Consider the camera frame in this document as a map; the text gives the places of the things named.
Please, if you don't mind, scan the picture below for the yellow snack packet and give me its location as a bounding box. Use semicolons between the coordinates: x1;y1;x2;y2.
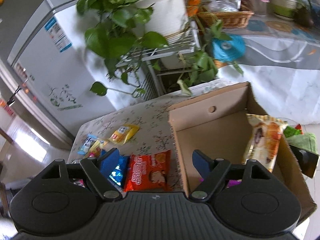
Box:
84;139;109;158
109;124;140;145

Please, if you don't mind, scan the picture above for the round blue coaster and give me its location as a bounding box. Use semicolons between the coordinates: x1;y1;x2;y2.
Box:
247;19;264;32

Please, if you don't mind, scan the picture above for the purple snack packet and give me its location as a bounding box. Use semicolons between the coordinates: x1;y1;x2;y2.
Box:
200;177;243;188

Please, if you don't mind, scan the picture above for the white metal plant stand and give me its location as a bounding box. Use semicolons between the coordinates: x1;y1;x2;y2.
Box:
116;21;202;98

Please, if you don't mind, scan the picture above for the orange snack packet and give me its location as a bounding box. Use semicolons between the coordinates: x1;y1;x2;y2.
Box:
124;150;173;192

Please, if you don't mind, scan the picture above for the white chest freezer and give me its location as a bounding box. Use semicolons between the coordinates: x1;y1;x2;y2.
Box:
7;0;160;150

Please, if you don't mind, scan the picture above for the small potted green plant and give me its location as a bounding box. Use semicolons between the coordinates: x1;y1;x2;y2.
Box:
269;0;314;22

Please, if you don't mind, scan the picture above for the dark blue snack packet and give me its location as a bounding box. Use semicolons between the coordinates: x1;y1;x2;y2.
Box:
107;155;130;189

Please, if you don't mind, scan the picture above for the cardboard box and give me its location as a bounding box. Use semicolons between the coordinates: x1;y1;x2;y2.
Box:
167;81;317;222

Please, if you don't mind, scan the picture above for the green pothos plant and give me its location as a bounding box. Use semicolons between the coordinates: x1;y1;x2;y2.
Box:
76;0;244;98

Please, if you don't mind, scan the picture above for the large white plant pot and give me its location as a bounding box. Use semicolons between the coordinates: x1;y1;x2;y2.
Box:
132;0;189;40

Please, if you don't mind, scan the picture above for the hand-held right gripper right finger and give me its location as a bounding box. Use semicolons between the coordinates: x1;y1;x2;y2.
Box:
189;149;274;202

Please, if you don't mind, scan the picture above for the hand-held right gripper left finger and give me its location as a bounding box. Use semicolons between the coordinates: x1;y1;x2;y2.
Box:
41;148;122;202

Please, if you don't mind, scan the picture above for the clear glass cup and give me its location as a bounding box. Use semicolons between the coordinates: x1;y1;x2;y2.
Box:
252;0;269;17

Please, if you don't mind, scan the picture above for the green snack packet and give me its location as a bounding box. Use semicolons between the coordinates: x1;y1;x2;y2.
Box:
284;125;318;153

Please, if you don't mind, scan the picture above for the black flat object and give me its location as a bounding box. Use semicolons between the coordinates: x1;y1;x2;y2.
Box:
290;145;320;178

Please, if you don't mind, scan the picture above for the round woven coaster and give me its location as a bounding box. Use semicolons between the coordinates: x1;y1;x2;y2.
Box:
265;20;293;33

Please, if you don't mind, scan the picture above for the orange plastic object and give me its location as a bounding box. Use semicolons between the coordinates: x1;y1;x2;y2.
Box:
186;0;203;17

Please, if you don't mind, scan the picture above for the blue plastic bag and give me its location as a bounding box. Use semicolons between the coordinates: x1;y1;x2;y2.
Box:
211;34;247;63

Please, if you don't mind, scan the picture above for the white marbled tablecloth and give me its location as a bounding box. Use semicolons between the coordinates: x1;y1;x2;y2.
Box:
217;12;320;125

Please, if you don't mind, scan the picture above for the light blue snack packet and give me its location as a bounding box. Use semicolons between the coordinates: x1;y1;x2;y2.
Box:
76;134;97;155

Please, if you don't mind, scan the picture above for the bread snack packet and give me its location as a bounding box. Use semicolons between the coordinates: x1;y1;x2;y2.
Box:
244;114;288;173

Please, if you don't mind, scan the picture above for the floral tablecloth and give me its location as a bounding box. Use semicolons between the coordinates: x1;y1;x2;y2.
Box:
67;77;235;193

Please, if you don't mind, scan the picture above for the clear plastic bag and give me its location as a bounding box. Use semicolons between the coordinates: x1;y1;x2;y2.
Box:
207;0;240;13

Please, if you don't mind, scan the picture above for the wicker basket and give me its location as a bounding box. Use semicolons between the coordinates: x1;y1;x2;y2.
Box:
196;4;254;28

